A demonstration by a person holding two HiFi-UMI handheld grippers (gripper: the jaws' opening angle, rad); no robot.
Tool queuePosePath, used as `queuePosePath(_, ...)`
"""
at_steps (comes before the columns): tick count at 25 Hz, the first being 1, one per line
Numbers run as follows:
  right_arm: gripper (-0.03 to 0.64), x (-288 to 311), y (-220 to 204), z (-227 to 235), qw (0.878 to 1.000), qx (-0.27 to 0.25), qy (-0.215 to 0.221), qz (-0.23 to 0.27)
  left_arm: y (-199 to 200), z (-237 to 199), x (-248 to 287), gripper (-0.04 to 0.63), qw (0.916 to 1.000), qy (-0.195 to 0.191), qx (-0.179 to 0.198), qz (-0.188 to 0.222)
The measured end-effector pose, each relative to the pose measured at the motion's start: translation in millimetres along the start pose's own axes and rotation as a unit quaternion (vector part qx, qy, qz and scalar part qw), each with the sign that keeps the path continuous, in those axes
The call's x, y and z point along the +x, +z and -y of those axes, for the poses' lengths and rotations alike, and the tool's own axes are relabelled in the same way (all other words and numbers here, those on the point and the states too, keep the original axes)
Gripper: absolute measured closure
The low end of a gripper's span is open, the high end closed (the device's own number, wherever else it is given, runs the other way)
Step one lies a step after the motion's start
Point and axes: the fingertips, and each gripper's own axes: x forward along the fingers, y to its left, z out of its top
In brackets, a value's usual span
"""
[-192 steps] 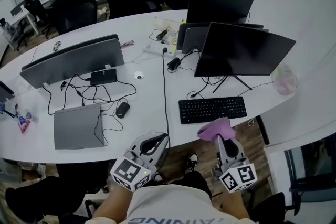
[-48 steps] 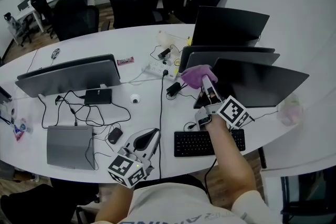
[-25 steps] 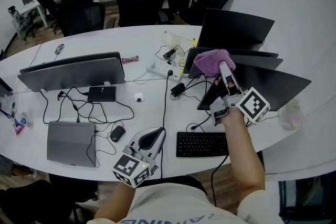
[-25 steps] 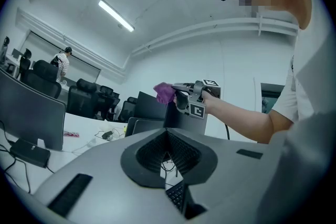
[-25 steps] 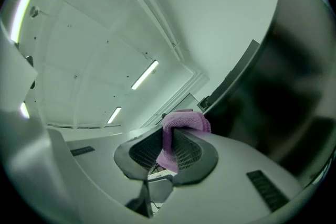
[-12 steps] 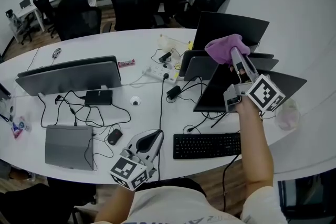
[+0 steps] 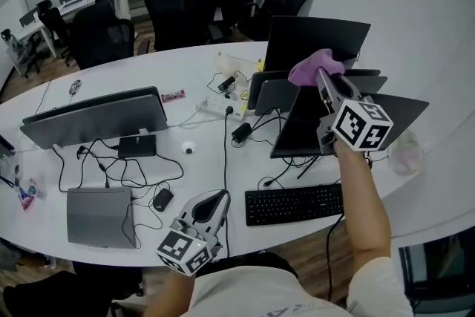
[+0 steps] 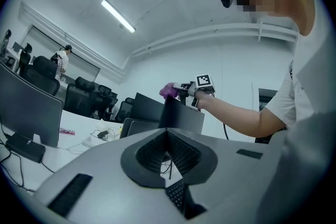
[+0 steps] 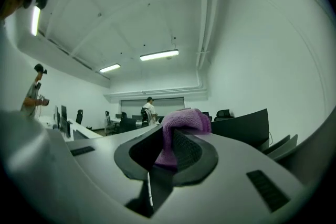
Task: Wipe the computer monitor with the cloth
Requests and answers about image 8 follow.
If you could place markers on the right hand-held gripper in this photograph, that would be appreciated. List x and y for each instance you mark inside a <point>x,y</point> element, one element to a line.
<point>204,84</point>

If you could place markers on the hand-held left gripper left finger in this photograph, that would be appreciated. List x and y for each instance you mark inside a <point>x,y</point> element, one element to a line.
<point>92,178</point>

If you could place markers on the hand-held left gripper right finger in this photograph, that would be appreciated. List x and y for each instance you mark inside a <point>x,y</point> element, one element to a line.
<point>231,178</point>

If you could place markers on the purple cloth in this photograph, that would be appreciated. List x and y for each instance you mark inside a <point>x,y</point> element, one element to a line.
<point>168,90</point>

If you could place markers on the person's right forearm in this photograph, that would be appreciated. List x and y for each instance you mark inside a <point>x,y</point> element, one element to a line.
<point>236,115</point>

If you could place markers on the middle grey monitor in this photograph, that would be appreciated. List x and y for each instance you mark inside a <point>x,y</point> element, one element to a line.
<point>143,127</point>
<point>124,128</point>

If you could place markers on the grey monitor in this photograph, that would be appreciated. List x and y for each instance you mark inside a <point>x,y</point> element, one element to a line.
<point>31,112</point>
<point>143,127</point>
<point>124,128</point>

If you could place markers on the grey monitor on left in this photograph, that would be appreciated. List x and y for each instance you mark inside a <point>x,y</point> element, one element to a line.
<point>31,112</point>

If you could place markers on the small black charger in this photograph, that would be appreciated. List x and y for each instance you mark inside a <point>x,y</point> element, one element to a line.
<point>103,134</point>

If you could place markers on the red snack packet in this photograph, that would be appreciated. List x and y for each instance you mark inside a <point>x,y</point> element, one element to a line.
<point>67,131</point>

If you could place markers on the black keyboard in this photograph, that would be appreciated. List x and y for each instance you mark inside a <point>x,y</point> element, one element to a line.
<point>176,194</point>

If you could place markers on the black office chair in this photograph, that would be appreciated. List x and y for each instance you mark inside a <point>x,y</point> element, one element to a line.
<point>44,70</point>
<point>105,102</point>
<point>124,110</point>
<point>78,97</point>
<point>25,57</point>

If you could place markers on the black docking station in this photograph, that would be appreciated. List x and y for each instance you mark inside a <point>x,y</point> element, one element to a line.
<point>25,147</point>

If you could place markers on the dark glass window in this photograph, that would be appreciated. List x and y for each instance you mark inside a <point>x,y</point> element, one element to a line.
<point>267,99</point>

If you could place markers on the ceiling light strip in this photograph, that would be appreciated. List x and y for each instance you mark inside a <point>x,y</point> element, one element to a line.
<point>118,15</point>

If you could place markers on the person's white t-shirt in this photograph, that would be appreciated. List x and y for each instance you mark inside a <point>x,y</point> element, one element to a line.
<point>302,86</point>

